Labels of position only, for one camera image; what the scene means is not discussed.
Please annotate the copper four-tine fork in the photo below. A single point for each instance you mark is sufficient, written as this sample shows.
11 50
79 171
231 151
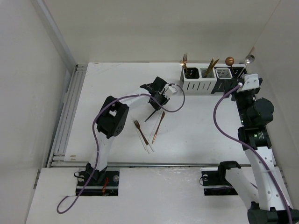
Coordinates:
182 64

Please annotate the aluminium table edge rail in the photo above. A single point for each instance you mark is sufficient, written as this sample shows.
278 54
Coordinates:
62 133

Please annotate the copper round spoon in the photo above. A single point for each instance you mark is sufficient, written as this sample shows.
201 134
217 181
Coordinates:
229 61

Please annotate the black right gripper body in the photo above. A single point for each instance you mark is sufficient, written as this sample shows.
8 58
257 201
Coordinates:
243 99

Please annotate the clear chopstick under knife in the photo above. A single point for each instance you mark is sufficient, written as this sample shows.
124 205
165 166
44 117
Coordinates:
154 128

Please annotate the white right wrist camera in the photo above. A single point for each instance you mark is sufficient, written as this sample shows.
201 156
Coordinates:
250 82

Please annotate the clear chopstick left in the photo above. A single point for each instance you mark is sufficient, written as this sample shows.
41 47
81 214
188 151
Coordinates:
142 141

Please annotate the silver spoon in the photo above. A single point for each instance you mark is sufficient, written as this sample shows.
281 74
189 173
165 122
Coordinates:
248 59

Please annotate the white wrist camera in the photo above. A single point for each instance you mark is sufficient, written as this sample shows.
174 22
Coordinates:
250 82
169 91

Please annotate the small copper three-tine fork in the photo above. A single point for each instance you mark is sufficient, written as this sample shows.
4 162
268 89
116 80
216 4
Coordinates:
136 123

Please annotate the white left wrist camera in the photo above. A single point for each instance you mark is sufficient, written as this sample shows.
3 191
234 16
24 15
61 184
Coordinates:
169 91

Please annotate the gold knife green handle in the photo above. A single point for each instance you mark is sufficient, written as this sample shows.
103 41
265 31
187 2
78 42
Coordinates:
209 67

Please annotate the white utensil caddy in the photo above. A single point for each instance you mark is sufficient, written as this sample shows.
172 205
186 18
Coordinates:
193 83

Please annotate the copper knife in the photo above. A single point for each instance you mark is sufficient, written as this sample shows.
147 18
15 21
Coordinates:
160 121

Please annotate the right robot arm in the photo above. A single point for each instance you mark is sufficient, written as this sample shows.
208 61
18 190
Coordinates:
265 201

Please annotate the gold fork green handle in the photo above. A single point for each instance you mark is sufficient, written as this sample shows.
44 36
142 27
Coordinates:
185 56

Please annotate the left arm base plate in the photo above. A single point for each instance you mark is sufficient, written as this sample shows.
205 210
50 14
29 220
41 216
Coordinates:
107 187

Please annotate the black utensil caddy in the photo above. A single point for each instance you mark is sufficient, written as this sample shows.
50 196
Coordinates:
226 73

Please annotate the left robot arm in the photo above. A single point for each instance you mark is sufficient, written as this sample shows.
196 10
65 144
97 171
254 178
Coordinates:
111 119

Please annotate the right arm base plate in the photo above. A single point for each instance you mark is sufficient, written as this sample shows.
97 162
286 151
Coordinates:
214 185

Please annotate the clear chopstick beside fork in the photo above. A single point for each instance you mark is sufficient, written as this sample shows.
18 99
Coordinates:
146 137

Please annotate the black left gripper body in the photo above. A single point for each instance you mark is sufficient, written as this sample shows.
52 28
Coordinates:
160 100

